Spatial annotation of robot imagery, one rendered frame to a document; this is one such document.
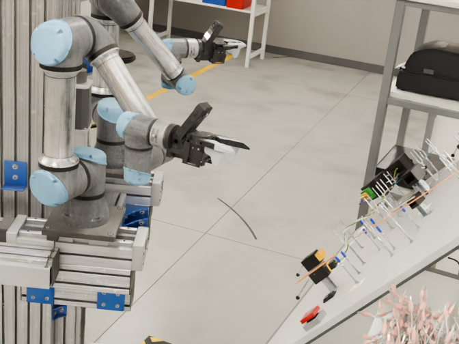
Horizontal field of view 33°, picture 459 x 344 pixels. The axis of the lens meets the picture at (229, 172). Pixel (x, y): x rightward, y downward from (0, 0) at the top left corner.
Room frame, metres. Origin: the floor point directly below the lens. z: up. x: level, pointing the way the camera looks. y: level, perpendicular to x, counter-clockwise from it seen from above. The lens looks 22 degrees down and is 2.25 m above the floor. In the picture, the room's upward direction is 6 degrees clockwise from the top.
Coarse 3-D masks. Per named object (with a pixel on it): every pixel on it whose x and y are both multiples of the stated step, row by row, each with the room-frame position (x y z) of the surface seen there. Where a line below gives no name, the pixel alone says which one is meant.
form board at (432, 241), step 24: (408, 192) 2.88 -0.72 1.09; (432, 192) 2.49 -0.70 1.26; (456, 192) 2.19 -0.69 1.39; (384, 216) 2.76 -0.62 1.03; (432, 216) 2.11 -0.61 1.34; (456, 216) 1.89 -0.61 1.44; (360, 240) 2.63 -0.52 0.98; (384, 240) 2.29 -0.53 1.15; (408, 240) 2.03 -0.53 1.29; (432, 240) 1.82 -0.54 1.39; (456, 240) 1.68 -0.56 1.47; (360, 264) 2.20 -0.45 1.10; (384, 264) 1.95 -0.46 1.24; (408, 264) 1.75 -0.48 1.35; (312, 288) 2.40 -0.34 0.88; (360, 288) 1.88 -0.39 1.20; (384, 288) 1.74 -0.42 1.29; (336, 312) 1.81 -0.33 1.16; (288, 336) 1.94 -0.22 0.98; (312, 336) 1.80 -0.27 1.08
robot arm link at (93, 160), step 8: (80, 152) 2.16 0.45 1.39; (88, 152) 2.18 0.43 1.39; (96, 152) 2.19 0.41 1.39; (104, 152) 2.23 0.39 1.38; (80, 160) 2.14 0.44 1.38; (88, 160) 2.14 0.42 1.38; (96, 160) 2.16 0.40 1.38; (104, 160) 2.18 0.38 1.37; (88, 168) 2.13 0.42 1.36; (96, 168) 2.16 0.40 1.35; (104, 168) 2.19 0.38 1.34; (88, 176) 2.12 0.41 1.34; (96, 176) 2.15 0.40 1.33; (104, 176) 2.19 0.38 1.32; (88, 184) 2.12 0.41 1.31; (96, 184) 2.16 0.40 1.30; (104, 184) 2.19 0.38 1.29; (88, 192) 2.15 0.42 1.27; (96, 192) 2.16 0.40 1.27
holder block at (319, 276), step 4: (320, 264) 2.12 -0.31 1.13; (324, 264) 2.13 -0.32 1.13; (320, 268) 2.10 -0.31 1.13; (312, 272) 2.11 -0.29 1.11; (316, 272) 2.10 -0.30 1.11; (320, 272) 2.10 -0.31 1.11; (324, 272) 2.10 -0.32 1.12; (328, 272) 2.10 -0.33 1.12; (312, 276) 2.11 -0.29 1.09; (316, 276) 2.10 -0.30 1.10; (320, 276) 2.10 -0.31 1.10; (324, 276) 2.09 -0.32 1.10; (312, 280) 2.10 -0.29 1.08; (316, 280) 2.10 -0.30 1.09; (320, 280) 2.10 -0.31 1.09; (316, 284) 2.10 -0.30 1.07
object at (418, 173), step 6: (414, 168) 2.54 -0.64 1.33; (420, 168) 2.56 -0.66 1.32; (426, 168) 2.61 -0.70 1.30; (408, 174) 2.52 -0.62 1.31; (414, 174) 2.51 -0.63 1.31; (420, 174) 2.53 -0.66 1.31; (408, 180) 2.54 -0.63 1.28; (414, 180) 2.52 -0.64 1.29; (420, 180) 2.53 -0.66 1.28; (408, 186) 2.52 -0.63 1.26; (420, 186) 2.53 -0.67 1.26; (426, 186) 2.53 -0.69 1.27
